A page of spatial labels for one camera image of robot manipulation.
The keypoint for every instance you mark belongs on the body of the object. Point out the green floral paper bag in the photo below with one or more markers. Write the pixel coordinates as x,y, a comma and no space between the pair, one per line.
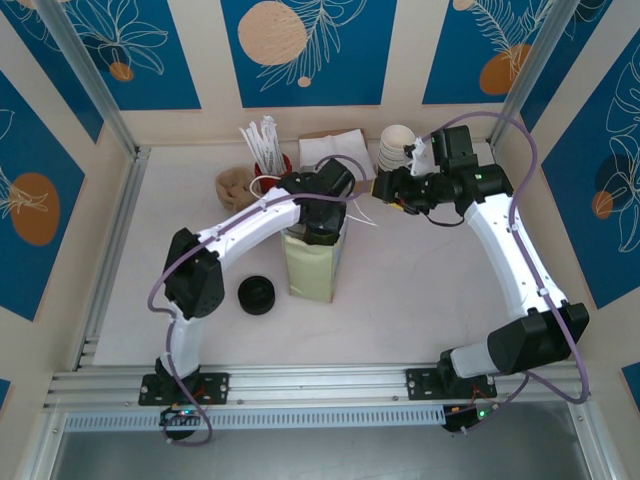
312,265

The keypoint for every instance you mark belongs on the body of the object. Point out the brown cup sleeve pile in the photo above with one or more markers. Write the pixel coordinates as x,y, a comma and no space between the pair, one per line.
235,187

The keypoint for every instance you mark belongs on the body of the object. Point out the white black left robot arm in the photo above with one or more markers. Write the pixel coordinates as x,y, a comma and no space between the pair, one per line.
250,225

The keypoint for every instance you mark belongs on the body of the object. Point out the cream paper cup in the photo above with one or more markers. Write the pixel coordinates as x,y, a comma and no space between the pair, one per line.
397,137
394,157
393,163
391,168

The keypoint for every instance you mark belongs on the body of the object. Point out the red straw holder cup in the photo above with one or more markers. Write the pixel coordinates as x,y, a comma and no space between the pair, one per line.
272,167

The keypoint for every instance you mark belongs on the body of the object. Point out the white paper wrapped straw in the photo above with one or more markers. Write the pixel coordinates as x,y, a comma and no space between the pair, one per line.
254,148
259,145
267,142
275,140

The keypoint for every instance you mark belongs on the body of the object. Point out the black round lid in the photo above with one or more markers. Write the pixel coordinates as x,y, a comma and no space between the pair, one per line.
256,294

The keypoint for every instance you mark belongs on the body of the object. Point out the small circuit board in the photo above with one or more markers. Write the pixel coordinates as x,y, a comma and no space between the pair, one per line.
465,417
177,415

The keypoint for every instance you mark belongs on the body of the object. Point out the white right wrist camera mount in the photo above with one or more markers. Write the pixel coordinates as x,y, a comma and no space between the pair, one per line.
417,155

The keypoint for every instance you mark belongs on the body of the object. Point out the aluminium frame post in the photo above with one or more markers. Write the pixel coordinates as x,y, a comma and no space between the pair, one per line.
530,60
85,75

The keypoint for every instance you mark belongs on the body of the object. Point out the wide aluminium base rail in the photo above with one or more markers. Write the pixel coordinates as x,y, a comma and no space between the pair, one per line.
320,382

